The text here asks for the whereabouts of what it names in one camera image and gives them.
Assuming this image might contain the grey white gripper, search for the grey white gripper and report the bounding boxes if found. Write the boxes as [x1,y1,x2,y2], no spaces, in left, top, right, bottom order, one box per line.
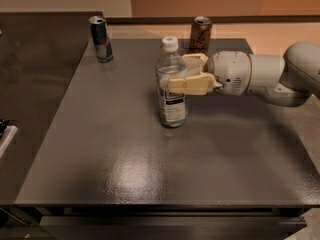
[160,51,251,96]

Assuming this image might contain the clear blue-labelled plastic bottle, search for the clear blue-labelled plastic bottle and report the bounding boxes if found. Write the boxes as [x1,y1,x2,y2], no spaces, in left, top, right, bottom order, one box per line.
[155,36,187,128]

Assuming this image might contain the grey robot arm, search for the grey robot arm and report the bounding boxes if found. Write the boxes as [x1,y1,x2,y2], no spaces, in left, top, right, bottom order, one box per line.
[160,42,320,107]

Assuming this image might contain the brown orange soda can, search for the brown orange soda can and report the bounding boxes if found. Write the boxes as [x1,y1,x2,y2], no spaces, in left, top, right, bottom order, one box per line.
[189,16,212,54]

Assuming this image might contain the blue silver energy drink can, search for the blue silver energy drink can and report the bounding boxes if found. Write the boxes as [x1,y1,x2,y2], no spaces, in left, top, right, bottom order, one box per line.
[88,16,113,63]

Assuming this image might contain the white tray at left edge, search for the white tray at left edge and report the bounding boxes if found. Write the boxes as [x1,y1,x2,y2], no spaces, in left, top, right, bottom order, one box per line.
[0,119,18,158]

